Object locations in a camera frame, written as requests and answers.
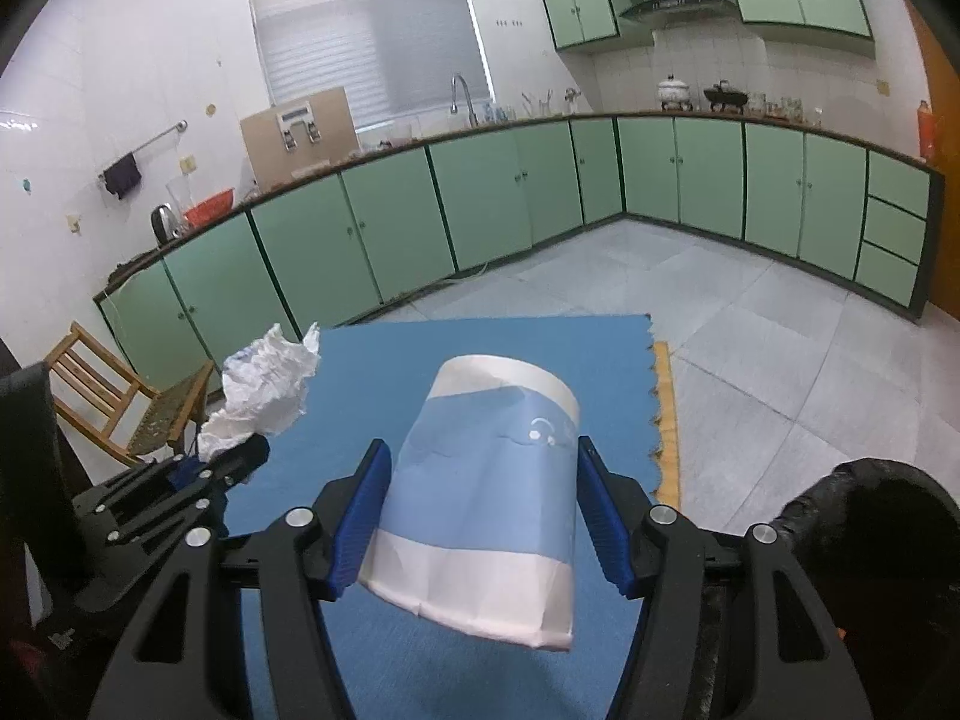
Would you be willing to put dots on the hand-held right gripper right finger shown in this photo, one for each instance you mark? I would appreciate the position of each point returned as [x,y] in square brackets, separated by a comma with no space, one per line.
[607,525]

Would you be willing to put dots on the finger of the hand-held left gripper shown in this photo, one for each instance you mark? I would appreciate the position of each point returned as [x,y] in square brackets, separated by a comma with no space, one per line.
[184,474]
[232,457]

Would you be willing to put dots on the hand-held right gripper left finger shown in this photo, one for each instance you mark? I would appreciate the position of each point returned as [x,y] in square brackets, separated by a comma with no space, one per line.
[360,525]

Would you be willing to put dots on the white tissue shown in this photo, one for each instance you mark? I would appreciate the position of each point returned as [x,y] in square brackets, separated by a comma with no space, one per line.
[262,390]

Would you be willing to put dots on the blue and white paper cup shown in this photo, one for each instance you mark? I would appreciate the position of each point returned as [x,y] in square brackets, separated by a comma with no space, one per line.
[480,480]

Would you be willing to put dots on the black bagged trash bin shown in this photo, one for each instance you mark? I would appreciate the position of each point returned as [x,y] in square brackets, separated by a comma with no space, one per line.
[885,517]

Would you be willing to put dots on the wooden chair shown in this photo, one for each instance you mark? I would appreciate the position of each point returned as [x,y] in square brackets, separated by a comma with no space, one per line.
[90,382]

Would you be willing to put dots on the blue scalloped table mat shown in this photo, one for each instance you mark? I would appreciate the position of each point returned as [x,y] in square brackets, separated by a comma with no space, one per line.
[375,375]

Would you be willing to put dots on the steel electric kettle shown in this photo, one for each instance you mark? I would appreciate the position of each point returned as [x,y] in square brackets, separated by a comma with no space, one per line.
[165,223]

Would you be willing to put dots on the red plastic basin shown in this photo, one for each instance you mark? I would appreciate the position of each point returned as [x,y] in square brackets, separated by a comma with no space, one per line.
[208,208]

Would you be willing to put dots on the dark hanging towel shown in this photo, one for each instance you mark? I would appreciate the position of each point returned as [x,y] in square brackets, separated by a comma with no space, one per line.
[122,176]

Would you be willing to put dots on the cardboard box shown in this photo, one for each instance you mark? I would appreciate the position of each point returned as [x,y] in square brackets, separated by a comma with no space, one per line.
[262,150]

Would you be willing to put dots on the green base kitchen cabinets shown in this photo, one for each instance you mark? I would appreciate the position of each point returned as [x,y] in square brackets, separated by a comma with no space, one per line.
[487,195]

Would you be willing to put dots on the utensil holder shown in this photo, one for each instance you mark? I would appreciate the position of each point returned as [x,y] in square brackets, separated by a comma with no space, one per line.
[540,106]

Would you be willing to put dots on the metal kitchen faucet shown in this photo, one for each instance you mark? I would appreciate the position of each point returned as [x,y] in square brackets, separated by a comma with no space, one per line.
[459,86]

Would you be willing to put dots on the white cooking pot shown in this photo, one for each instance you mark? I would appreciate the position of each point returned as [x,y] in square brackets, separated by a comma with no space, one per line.
[673,92]

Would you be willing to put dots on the black wok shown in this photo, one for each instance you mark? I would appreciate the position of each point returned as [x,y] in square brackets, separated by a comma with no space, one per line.
[724,97]

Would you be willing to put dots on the grey window blind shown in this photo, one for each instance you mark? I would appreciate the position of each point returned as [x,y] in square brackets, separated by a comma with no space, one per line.
[360,30]

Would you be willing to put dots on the red thermos flask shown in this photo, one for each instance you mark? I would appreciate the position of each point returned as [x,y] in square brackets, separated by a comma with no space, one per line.
[926,131]

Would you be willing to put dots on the range hood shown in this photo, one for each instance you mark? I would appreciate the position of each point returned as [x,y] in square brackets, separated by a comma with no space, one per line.
[675,7]

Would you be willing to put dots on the wooden door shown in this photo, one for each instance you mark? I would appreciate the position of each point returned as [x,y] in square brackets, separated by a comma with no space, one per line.
[946,90]

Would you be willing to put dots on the metal towel rail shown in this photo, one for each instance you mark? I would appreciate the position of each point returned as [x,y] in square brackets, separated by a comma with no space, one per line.
[154,141]

